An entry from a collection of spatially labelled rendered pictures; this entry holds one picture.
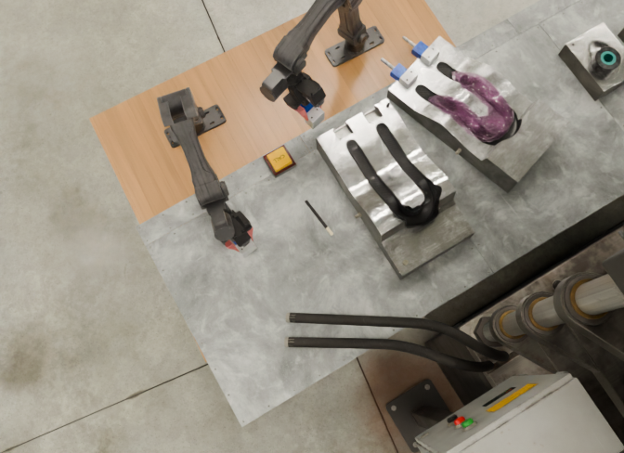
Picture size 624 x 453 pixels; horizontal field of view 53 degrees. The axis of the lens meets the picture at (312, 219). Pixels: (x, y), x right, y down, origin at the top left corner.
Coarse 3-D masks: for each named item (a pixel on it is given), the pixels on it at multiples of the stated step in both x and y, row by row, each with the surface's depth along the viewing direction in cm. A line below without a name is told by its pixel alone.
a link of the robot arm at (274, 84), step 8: (280, 64) 172; (296, 64) 167; (304, 64) 169; (272, 72) 171; (280, 72) 171; (288, 72) 171; (296, 72) 170; (264, 80) 171; (272, 80) 171; (280, 80) 171; (264, 88) 172; (272, 88) 170; (280, 88) 173; (264, 96) 177; (272, 96) 172
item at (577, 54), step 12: (600, 24) 203; (588, 36) 202; (600, 36) 202; (612, 36) 202; (564, 48) 204; (576, 48) 201; (588, 48) 202; (564, 60) 207; (576, 60) 201; (588, 60) 200; (576, 72) 205; (588, 72) 199; (612, 72) 200; (588, 84) 202; (600, 84) 198; (612, 84) 198; (600, 96) 200
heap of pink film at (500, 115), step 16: (464, 80) 196; (480, 80) 194; (448, 96) 195; (480, 96) 193; (496, 96) 195; (448, 112) 192; (464, 112) 191; (496, 112) 193; (512, 112) 196; (464, 128) 193; (480, 128) 192; (496, 128) 192
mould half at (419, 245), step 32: (352, 128) 194; (352, 160) 192; (384, 160) 192; (416, 160) 191; (352, 192) 189; (416, 192) 184; (448, 192) 184; (384, 224) 182; (448, 224) 189; (416, 256) 186
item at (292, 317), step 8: (288, 320) 186; (296, 320) 185; (304, 320) 185; (312, 320) 184; (320, 320) 183; (328, 320) 183; (336, 320) 182; (344, 320) 181; (352, 320) 181; (360, 320) 180; (368, 320) 179; (376, 320) 179; (384, 320) 178; (392, 320) 178; (400, 320) 177; (408, 320) 176
